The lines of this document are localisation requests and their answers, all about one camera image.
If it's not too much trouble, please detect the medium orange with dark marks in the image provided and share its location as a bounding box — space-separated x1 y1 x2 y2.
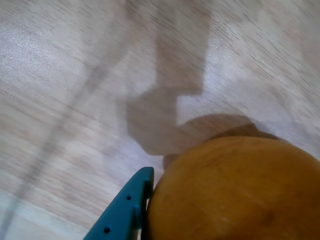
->
146 136 320 240

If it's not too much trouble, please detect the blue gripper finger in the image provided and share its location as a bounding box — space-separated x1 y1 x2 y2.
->
83 166 155 240

